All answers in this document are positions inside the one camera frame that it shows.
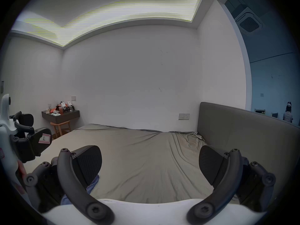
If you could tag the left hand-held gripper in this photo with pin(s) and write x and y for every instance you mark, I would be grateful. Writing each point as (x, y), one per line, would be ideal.
(5, 130)

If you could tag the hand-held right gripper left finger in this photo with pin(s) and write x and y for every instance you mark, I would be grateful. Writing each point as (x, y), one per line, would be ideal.
(70, 179)

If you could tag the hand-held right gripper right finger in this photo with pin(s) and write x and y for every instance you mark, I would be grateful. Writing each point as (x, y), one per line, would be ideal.
(228, 179)

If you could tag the person's left hand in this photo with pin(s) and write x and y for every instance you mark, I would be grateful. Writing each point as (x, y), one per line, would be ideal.
(21, 171)

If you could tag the blue garment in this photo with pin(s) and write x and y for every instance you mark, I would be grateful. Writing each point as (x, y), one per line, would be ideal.
(93, 183)

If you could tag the wooden chair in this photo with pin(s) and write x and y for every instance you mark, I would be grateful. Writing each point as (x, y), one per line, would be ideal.
(60, 128)

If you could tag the grey padded headboard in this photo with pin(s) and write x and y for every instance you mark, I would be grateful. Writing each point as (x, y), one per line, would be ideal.
(253, 135)

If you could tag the bed with beige sheet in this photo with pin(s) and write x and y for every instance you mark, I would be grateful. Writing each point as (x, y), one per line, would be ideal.
(145, 163)

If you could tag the dark wall-mounted shelf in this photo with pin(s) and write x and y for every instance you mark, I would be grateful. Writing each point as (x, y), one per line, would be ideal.
(61, 115)

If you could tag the white wall socket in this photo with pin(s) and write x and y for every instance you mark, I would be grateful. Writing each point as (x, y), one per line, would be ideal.
(184, 116)

